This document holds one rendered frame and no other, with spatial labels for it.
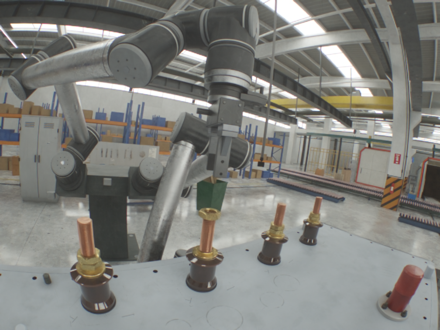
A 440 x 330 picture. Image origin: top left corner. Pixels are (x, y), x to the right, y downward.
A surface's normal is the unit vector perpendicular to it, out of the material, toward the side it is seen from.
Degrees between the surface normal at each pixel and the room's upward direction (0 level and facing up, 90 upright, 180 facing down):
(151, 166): 60
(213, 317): 0
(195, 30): 130
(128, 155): 90
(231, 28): 90
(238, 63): 90
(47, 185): 90
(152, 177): 66
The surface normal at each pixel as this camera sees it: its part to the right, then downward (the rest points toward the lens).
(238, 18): -0.32, 0.35
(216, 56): -0.56, 0.01
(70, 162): 0.59, -0.36
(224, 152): 0.13, 0.61
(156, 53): 0.91, 0.06
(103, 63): -0.30, 0.59
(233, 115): 0.22, 0.14
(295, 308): 0.13, -0.99
